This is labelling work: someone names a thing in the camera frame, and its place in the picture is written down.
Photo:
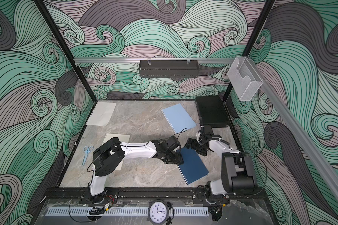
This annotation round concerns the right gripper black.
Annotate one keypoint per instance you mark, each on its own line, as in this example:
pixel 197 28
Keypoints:
pixel 193 146

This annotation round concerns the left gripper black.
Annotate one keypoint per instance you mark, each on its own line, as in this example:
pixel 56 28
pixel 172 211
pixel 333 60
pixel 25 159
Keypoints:
pixel 178 157

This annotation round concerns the dark blue spiral notebook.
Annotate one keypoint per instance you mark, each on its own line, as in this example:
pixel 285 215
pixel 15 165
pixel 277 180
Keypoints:
pixel 192 168

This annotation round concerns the torn lined paper page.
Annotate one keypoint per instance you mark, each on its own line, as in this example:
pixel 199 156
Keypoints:
pixel 101 114

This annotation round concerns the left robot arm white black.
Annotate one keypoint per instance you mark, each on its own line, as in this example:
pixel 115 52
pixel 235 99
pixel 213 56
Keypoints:
pixel 107 157

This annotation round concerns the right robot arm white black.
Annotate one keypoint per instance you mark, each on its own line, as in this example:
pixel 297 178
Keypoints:
pixel 237 168

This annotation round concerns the black hard case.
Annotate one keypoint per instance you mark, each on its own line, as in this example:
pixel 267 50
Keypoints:
pixel 211 111

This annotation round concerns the light blue spiral notebook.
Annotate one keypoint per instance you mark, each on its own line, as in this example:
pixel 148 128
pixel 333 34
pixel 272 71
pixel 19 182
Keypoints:
pixel 178 118

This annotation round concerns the round white clock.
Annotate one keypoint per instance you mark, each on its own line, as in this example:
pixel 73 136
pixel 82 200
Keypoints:
pixel 158 212

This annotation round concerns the light blue scissors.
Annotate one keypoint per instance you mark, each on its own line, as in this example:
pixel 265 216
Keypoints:
pixel 87 150

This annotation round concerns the clear acrylic wall holder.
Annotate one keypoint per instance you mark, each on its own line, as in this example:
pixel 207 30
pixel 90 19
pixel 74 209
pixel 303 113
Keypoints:
pixel 245 78

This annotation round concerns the white slotted cable duct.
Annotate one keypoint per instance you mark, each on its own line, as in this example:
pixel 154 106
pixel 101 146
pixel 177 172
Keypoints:
pixel 127 211

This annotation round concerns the black wall tray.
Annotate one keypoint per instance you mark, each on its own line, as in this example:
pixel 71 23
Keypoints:
pixel 168 69

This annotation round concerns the aluminium rail right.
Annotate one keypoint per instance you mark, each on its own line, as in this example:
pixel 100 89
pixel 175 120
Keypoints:
pixel 322 165

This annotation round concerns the aluminium rail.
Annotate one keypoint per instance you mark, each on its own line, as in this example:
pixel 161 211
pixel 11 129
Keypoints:
pixel 82 60
pixel 322 165

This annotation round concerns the aluminium rail back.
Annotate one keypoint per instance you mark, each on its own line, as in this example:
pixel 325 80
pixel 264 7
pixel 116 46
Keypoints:
pixel 82 60

